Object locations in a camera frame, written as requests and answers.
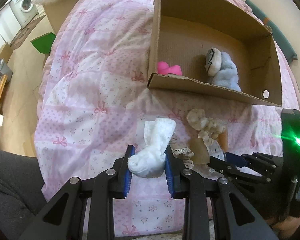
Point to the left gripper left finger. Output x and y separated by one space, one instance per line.
63 216

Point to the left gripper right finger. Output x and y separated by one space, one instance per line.
233 216

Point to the person right hand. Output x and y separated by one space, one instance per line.
287 227

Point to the beige lace scrunchie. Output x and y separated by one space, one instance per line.
181 151

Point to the brown cardboard box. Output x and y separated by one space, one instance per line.
184 30

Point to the blue fluffy plush toy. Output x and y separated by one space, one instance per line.
221 70

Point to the cream ruffled scrunchie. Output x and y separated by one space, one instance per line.
208 128

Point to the white washing machine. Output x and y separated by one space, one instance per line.
24 11

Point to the pink floral quilt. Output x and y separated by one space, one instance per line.
94 98

